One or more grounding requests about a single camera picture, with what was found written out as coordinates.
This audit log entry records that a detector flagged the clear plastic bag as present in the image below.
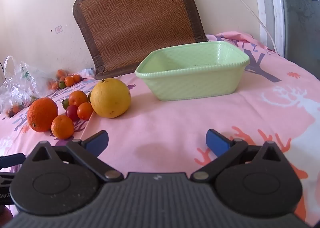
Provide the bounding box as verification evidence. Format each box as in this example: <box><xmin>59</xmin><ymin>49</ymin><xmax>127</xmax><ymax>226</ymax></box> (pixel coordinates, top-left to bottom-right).
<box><xmin>0</xmin><ymin>56</ymin><xmax>57</xmax><ymax>116</ymax></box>

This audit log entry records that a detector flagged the large orange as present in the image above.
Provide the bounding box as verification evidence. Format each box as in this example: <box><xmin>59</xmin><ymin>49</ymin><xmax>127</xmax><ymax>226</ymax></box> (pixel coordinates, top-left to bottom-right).
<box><xmin>27</xmin><ymin>97</ymin><xmax>59</xmax><ymax>133</ymax></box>

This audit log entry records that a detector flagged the pile of small orange fruits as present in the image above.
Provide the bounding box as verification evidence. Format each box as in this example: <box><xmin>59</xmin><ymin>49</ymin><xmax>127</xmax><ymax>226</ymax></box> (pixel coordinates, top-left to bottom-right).
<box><xmin>49</xmin><ymin>69</ymin><xmax>82</xmax><ymax>91</ymax></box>

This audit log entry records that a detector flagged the light green plastic basket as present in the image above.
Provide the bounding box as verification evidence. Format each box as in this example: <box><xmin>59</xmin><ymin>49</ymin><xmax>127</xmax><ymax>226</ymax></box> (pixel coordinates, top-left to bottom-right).
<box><xmin>135</xmin><ymin>41</ymin><xmax>250</xmax><ymax>101</ymax></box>

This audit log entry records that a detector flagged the white cable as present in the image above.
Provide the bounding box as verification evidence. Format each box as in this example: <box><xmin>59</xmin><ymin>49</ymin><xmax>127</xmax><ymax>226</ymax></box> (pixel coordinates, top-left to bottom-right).
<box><xmin>210</xmin><ymin>0</ymin><xmax>279</xmax><ymax>54</ymax></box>

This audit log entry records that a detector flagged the red cherry tomato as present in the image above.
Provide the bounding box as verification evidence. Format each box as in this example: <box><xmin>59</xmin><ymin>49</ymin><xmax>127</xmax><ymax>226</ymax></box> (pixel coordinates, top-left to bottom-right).
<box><xmin>65</xmin><ymin>105</ymin><xmax>79</xmax><ymax>121</ymax></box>

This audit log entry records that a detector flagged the small tangerine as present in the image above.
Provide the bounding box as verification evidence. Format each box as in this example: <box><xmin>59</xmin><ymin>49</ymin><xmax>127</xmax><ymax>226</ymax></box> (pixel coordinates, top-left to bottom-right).
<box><xmin>77</xmin><ymin>102</ymin><xmax>94</xmax><ymax>121</ymax></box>
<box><xmin>51</xmin><ymin>115</ymin><xmax>75</xmax><ymax>140</ymax></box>
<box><xmin>68</xmin><ymin>90</ymin><xmax>88</xmax><ymax>107</ymax></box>

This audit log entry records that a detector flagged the pink printed blanket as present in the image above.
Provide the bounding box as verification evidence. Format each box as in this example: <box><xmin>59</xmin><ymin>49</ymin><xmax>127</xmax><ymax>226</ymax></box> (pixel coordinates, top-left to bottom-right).
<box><xmin>0</xmin><ymin>32</ymin><xmax>320</xmax><ymax>221</ymax></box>

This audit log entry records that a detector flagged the large yellow grapefruit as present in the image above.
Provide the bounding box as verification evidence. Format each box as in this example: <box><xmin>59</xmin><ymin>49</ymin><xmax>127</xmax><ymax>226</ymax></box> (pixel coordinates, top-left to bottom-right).
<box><xmin>90</xmin><ymin>78</ymin><xmax>132</xmax><ymax>119</ymax></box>

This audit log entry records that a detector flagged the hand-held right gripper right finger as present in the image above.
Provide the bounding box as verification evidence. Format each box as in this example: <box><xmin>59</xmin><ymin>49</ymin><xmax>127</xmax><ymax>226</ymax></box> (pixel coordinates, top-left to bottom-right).
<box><xmin>191</xmin><ymin>129</ymin><xmax>292</xmax><ymax>182</ymax></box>

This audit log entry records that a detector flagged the white cloth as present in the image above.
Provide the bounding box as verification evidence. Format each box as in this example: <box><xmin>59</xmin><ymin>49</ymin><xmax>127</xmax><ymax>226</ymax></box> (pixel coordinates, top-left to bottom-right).
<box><xmin>77</xmin><ymin>68</ymin><xmax>97</xmax><ymax>80</ymax></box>

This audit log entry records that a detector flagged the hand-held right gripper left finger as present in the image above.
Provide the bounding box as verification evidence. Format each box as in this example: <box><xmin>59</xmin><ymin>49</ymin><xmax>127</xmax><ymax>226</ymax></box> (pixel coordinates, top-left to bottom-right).
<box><xmin>25</xmin><ymin>130</ymin><xmax>123</xmax><ymax>182</ymax></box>

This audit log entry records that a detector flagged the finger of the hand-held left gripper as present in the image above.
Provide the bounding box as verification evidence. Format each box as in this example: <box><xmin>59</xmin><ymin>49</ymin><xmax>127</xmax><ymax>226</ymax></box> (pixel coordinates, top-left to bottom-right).
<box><xmin>0</xmin><ymin>153</ymin><xmax>26</xmax><ymax>169</ymax></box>

